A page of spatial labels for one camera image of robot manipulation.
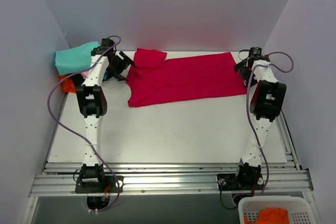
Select red t-shirt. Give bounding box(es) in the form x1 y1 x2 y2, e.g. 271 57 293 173
126 49 247 108

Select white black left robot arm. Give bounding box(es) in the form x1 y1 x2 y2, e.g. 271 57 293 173
76 46 134 192

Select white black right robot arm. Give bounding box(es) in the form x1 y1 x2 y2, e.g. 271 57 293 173
233 60 287 189

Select pink folded t-shirt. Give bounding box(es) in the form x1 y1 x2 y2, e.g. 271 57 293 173
81 71 89 79

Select black folded t-shirt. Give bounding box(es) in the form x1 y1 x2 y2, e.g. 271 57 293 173
71 72 111 88

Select teal folded t-shirt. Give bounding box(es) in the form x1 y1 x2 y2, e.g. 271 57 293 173
55 41 100 76

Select orange folded t-shirt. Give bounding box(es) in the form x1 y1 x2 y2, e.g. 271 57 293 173
61 77 76 93

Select white plastic laundry basket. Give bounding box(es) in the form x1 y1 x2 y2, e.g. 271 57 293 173
238 196 317 223

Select orange t-shirt in basket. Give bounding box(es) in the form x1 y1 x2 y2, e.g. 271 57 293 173
244 208 290 224

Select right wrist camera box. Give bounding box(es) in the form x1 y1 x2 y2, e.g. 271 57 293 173
248 47 270 62

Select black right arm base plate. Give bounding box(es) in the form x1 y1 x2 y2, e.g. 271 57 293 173
216 173 264 191

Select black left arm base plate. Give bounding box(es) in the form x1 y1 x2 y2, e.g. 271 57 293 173
75 176 124 194

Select aluminium frame rails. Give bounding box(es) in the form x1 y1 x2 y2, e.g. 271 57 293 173
25 52 314 224

